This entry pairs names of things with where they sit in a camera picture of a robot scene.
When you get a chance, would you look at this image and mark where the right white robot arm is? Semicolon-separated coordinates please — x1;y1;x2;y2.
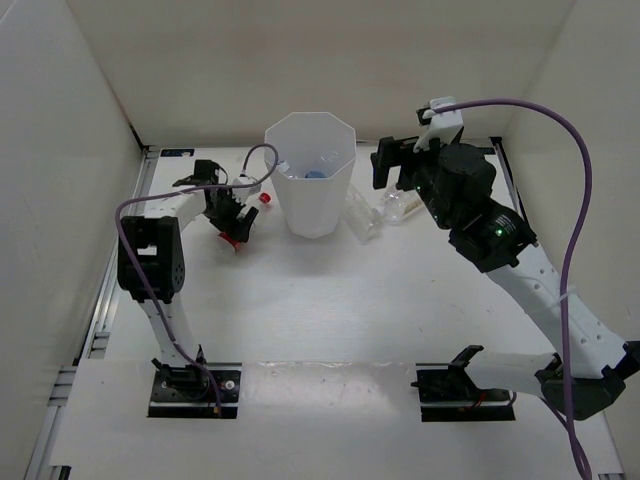
371;97;639;420

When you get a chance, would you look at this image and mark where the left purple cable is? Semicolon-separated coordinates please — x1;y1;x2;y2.
114;143;281;416

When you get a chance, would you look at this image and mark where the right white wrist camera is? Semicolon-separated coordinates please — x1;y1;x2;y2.
413;96;464;153

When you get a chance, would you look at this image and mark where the left blue logo sticker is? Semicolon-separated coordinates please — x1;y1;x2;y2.
160;148;195;158

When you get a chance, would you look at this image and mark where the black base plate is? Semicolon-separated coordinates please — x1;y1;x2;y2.
411;364;517;423
147;362;242;419

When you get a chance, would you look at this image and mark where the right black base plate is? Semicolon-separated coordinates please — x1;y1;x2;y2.
411;364;517;423

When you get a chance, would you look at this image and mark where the purple cable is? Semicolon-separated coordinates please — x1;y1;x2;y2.
429;98;596;480
114;143;281;416

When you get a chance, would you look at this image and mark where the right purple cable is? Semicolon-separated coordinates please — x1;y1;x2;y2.
429;98;596;480

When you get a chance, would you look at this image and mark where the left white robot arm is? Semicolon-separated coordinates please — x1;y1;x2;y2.
117;160;261;401

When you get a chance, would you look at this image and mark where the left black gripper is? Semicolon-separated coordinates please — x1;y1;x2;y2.
204;185;258;243

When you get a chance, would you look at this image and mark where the left aluminium frame rail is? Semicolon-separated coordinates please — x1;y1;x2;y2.
24;147;161;480

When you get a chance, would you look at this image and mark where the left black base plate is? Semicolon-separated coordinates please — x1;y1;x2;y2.
147;362;242;419

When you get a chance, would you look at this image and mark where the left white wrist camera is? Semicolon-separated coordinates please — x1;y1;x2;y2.
232;174;262;203

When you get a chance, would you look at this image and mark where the red label plastic bottle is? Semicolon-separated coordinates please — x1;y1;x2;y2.
218;192;272;251

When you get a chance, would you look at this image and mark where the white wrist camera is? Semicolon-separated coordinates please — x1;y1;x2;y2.
413;96;464;153
232;174;262;203

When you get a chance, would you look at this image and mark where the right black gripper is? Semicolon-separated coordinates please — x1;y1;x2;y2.
371;137;456;231

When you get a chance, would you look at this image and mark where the white octagonal plastic bin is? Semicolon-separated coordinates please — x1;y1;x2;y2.
264;112;357;239

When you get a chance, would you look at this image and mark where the large white cap bottle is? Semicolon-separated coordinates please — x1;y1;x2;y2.
373;186;425;225

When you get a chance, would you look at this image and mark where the small clear plastic bottle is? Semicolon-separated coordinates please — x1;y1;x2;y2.
343;184;382;244

